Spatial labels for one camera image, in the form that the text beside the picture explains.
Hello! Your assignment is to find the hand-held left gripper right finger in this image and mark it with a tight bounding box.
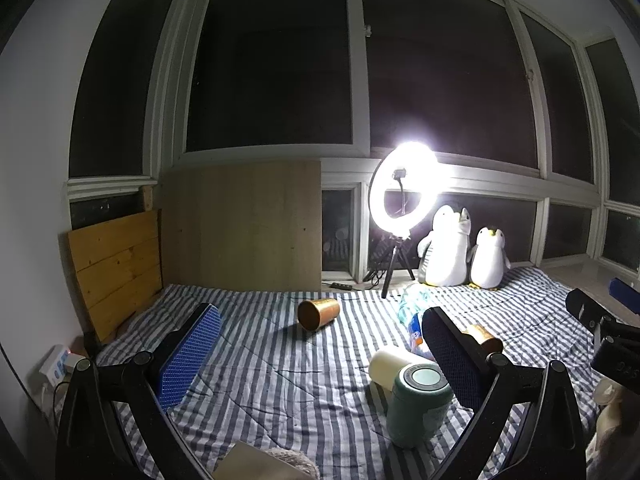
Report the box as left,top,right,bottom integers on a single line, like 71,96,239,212
421,306,587,480

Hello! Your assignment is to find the wooden headboard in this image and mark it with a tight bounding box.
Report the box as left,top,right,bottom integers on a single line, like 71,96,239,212
67,208,165,345

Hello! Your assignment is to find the gold metal cup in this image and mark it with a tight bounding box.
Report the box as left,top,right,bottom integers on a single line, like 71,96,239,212
462,324,504,356
297,297,341,332

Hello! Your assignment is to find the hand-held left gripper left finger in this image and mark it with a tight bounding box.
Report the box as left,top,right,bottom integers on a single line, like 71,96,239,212
55,303,222,480

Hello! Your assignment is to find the cream fabric bundle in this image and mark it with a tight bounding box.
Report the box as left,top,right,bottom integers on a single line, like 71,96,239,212
585,379,640,480

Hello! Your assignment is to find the cream plastic cup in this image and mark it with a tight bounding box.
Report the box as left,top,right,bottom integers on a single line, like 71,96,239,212
369,348,426,393

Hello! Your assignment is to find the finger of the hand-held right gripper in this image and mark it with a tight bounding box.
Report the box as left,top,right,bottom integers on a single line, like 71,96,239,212
565,287,619,334
607,277,640,315

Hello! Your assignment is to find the striped bed sheet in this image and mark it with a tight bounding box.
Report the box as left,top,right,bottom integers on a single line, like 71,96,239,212
95,266,608,480

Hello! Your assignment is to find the black cable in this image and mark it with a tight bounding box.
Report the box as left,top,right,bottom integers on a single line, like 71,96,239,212
49,379,76,418

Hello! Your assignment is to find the crumpled plastic bag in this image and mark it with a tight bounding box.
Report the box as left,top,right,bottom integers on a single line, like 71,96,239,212
397,284,438,360

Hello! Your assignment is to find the fluffy beige cloth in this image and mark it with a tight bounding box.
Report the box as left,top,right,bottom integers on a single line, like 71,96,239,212
262,448,321,480

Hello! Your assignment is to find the light plywood board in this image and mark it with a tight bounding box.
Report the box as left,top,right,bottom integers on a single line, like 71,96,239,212
159,160,323,293

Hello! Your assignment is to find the white power strip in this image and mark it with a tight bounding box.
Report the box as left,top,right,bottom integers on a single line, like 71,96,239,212
38,344,87,386

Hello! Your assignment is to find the beige cardboard piece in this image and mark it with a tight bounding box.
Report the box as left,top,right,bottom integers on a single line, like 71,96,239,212
214,441,281,480

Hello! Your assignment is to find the small penguin plush toy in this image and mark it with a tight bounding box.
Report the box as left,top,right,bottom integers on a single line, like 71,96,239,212
468,226,512,292

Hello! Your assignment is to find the large penguin plush toy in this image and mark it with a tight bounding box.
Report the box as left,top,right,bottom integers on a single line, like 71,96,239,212
416,205,473,288

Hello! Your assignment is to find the ring light on tripod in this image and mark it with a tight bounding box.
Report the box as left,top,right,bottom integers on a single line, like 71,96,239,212
367,142,441,300

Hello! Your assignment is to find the white window frame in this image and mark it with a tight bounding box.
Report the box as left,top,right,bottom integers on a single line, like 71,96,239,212
66,0,640,291

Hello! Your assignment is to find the green cup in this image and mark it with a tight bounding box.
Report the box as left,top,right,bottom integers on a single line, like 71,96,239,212
391,363,454,449

